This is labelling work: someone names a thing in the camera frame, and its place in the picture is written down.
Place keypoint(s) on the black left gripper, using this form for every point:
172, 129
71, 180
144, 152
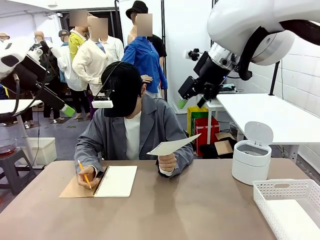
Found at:
31, 71

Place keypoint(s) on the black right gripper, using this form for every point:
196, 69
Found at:
210, 70

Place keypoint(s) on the yellow pencil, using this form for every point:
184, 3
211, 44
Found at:
85, 175

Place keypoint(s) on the person's left forearm grey sleeve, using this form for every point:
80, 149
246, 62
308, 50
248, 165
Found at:
183, 160

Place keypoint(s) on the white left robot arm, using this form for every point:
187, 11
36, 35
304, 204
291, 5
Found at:
15, 50

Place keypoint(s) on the person's right forearm grey sleeve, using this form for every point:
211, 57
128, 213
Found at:
85, 155

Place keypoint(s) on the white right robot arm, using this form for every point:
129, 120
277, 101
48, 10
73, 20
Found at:
237, 20

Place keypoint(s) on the person's left hand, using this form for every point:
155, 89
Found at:
167, 162

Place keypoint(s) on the person's right hand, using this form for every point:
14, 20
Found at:
86, 176

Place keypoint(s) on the small white side table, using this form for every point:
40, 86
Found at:
212, 106

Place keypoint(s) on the yellow green bag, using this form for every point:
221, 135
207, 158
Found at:
197, 112

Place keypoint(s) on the tray with teal items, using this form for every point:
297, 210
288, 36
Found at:
228, 87

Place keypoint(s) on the bald mannequin dark jacket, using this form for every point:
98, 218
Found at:
51, 66

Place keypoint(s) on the red and yellow crates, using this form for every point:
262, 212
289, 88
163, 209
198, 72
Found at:
207, 130

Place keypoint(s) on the white storage crate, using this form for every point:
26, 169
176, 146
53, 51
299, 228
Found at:
45, 150

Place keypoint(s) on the black light stand pole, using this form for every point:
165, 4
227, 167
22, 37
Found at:
163, 50

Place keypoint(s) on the mannequin in cream cardigan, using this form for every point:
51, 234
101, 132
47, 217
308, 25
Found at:
92, 57

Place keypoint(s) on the mannequin in black t-shirt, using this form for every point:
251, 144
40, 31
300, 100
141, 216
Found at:
160, 45

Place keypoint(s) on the mannequin in yellow jacket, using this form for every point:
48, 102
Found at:
73, 43

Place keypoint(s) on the black bag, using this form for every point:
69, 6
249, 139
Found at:
207, 151

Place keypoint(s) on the mannequin in blue shirt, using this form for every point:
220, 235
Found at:
147, 55

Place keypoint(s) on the brown cardboard box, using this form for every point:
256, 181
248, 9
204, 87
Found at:
223, 147

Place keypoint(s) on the person in grey jacket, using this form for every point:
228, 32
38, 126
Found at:
112, 135

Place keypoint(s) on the glass bowl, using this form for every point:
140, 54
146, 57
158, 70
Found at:
7, 146

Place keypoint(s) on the large white table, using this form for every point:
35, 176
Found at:
262, 112

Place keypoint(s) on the black cap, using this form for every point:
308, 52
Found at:
125, 87

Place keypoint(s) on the grey plastic stool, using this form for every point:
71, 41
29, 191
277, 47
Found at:
10, 162

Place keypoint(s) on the black lamp stand pole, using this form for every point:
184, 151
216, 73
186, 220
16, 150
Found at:
274, 77

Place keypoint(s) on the white trash bin with lid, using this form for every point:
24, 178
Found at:
251, 162

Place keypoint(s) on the spiral notebook brown cover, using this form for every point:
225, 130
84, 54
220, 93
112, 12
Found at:
117, 181

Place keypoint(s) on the black bucket hat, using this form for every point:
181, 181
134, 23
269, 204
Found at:
136, 8

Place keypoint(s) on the white perforated plastic basket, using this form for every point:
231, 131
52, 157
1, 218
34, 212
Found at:
262, 195

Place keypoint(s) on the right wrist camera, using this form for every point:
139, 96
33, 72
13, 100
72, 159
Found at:
193, 55

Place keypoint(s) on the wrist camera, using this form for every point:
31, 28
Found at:
193, 55
37, 52

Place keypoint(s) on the white head-mounted camera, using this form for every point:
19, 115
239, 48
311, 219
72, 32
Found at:
102, 103

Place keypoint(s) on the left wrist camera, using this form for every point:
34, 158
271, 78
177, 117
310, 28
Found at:
37, 52

